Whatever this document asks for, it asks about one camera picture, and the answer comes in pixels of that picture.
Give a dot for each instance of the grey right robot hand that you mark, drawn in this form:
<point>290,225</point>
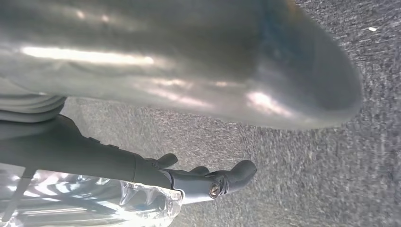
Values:
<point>156,47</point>

